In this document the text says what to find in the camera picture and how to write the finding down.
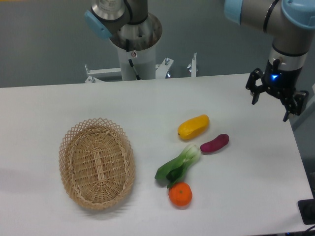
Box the black device at table edge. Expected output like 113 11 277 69
298 199 315 225

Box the green bok choy vegetable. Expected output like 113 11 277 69
155 144 201 189

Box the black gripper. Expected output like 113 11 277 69
245 62 309 122

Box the yellow mango fruit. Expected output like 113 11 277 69
177 115 210 140

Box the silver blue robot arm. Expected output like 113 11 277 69
84 0 315 120

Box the white metal base frame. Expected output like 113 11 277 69
84 52 199 83

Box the orange tangerine fruit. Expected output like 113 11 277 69
168 182 193 207

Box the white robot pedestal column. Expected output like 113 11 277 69
117 46 156 78

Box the purple sweet potato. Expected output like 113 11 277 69
200 134 229 153

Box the woven wicker basket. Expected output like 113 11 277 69
59 118 135 210

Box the black cable on pedestal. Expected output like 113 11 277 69
126 39 142 81

